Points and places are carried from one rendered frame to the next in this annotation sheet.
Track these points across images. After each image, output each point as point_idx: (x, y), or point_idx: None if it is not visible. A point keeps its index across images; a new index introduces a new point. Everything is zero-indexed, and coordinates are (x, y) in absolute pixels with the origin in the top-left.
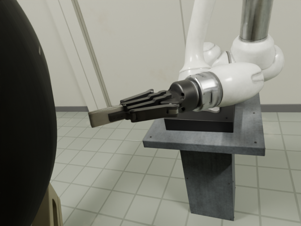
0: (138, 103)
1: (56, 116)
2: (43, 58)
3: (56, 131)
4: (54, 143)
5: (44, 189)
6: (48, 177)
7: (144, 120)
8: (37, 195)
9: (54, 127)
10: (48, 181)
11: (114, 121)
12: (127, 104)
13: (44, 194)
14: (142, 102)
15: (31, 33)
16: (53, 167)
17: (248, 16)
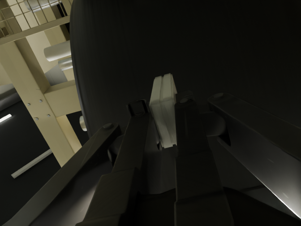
0: (157, 173)
1: (290, 111)
2: (237, 180)
3: (288, 91)
4: (297, 77)
5: (296, 18)
6: (300, 34)
7: (251, 104)
8: (300, 15)
9: (300, 98)
10: (293, 26)
11: (171, 89)
12: (161, 154)
13: (290, 8)
14: (157, 184)
15: (273, 197)
16: (273, 36)
17: None
